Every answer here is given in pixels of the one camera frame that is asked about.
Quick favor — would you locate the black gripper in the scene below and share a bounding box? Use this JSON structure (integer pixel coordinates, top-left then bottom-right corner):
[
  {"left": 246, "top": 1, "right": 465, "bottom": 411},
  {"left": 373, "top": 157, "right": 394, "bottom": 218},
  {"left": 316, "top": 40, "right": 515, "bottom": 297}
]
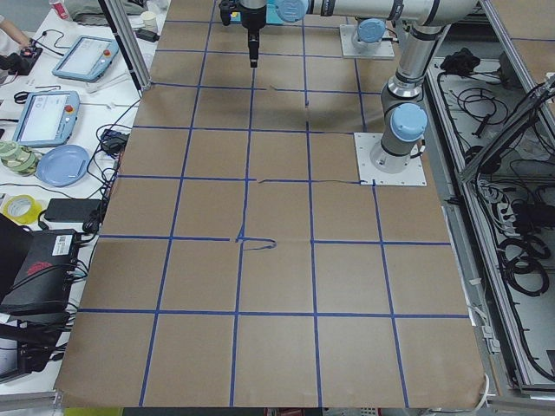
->
[{"left": 219, "top": 0, "right": 267, "bottom": 68}]

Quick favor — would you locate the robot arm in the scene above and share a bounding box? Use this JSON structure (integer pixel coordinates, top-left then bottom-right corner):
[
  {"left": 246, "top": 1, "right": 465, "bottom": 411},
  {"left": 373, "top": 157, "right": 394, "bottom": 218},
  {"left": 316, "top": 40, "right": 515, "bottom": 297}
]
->
[
  {"left": 276, "top": 1, "right": 475, "bottom": 158},
  {"left": 353, "top": 18, "right": 387, "bottom": 49}
]

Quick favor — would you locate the teal plastic bin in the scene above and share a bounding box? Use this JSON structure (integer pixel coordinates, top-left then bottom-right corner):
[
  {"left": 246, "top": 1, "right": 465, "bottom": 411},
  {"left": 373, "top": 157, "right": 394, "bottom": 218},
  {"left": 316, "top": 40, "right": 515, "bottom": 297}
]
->
[{"left": 232, "top": 0, "right": 310, "bottom": 25}]

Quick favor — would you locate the paper cup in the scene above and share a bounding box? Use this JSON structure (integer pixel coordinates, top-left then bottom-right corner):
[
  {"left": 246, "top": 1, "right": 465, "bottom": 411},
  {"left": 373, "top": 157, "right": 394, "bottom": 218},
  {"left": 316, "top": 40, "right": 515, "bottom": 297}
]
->
[{"left": 140, "top": 10, "right": 158, "bottom": 33}]

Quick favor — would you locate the upper teach pendant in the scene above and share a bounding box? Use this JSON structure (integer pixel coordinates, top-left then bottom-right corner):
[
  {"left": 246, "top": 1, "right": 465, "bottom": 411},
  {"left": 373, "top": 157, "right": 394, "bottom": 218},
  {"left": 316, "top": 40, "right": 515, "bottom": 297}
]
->
[{"left": 52, "top": 36, "right": 120, "bottom": 82}]

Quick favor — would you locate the teach pendant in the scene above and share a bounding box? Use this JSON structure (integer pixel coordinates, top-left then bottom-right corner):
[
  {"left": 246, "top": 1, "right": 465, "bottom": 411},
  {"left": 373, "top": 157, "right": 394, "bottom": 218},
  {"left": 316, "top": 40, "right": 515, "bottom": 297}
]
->
[
  {"left": 52, "top": 36, "right": 120, "bottom": 82},
  {"left": 12, "top": 91, "right": 81, "bottom": 148}
]

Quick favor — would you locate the lower teach pendant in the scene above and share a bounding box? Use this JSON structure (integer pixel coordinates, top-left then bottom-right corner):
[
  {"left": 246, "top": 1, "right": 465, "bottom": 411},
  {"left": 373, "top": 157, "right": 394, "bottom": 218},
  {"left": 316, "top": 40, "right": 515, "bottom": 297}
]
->
[{"left": 12, "top": 91, "right": 81, "bottom": 148}]

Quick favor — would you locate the blue plate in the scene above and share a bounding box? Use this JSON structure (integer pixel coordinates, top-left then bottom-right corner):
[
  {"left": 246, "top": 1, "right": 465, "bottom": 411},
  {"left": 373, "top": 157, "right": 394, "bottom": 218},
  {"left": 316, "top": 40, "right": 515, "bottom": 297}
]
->
[{"left": 36, "top": 145, "right": 90, "bottom": 187}]

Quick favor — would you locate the green tape rolls jar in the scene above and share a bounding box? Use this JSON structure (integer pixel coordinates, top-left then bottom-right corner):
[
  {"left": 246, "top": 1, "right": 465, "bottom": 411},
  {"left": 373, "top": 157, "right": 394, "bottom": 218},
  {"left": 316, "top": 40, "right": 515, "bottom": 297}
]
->
[{"left": 1, "top": 141, "right": 42, "bottom": 177}]

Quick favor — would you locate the yellow tape roll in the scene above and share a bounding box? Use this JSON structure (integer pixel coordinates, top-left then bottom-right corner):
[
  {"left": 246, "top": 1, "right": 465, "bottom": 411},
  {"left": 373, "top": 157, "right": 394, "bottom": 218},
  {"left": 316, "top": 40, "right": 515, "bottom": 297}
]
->
[{"left": 2, "top": 195, "right": 42, "bottom": 225}]

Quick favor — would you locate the black laptop box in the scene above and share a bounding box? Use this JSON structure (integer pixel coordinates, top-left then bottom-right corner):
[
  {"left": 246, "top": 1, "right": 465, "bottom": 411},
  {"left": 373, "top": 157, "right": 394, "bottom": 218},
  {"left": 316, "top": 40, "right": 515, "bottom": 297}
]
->
[{"left": 1, "top": 221, "right": 79, "bottom": 315}]

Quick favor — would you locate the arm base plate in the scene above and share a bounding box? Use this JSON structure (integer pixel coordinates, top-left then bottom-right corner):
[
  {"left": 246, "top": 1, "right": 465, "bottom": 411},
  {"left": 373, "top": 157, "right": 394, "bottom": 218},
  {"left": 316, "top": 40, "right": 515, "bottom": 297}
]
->
[
  {"left": 339, "top": 24, "right": 395, "bottom": 60},
  {"left": 354, "top": 133, "right": 427, "bottom": 186}
]

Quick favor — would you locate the aluminium frame post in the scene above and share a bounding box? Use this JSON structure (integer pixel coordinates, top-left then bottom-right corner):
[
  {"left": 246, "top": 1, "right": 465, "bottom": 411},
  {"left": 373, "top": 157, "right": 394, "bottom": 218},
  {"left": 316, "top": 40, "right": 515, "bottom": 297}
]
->
[{"left": 99, "top": 0, "right": 151, "bottom": 92}]

